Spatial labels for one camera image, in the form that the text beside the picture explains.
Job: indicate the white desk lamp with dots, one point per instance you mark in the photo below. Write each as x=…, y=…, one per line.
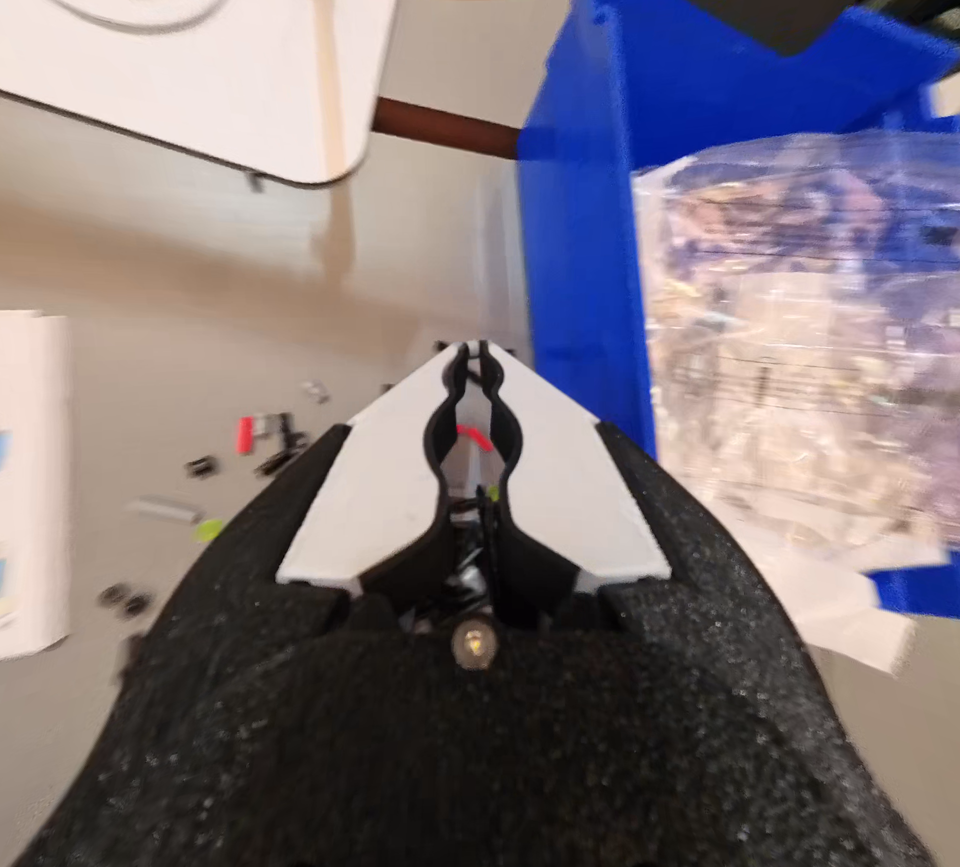
x=187, y=72

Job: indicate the blue storage bin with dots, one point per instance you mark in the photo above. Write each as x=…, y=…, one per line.
x=585, y=244

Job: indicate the clear plastic bags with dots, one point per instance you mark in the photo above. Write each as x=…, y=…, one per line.
x=787, y=357

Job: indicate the pile of small brick parts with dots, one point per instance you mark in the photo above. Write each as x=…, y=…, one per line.
x=245, y=436

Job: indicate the green round stud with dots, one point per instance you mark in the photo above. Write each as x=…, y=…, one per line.
x=208, y=529

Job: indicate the grey desk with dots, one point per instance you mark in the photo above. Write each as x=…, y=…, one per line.
x=187, y=267

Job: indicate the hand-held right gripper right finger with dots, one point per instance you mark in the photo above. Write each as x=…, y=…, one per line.
x=585, y=507

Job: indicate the open instruction booklet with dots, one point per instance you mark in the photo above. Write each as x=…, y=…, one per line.
x=30, y=469

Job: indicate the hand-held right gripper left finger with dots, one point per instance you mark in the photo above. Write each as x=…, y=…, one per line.
x=360, y=507

